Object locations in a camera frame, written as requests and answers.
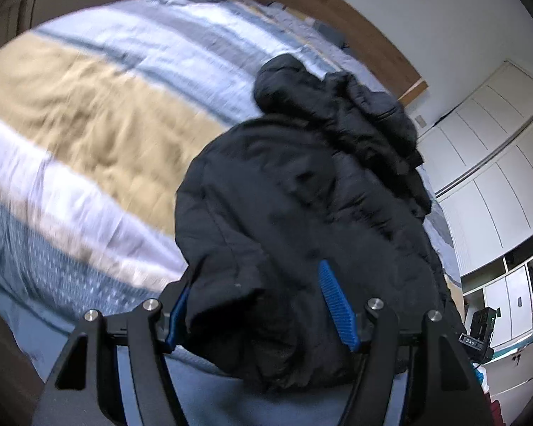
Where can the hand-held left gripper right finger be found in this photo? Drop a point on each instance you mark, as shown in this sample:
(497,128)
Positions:
(337,306)

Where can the wall socket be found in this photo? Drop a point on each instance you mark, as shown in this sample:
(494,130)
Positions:
(421,122)

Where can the wooden headboard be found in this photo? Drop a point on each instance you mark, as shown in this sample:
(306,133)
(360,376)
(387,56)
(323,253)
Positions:
(351,22)

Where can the blue bed sheet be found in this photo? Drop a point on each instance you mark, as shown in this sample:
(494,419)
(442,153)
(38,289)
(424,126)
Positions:
(248,399)

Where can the white wardrobe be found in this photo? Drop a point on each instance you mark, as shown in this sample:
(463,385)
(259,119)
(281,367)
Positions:
(493,177)

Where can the white shelf unit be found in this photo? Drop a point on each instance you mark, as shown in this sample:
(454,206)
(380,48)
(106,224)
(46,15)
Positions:
(511,297)

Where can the bed with striped duvet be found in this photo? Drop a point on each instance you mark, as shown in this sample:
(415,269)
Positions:
(93,133)

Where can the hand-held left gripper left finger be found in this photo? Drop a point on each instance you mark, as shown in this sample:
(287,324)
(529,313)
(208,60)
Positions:
(177,319)

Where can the black puffer jacket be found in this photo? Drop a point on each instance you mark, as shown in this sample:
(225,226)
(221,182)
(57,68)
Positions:
(302,213)

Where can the blue pillow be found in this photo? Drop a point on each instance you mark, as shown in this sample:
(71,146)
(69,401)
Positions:
(331,35)

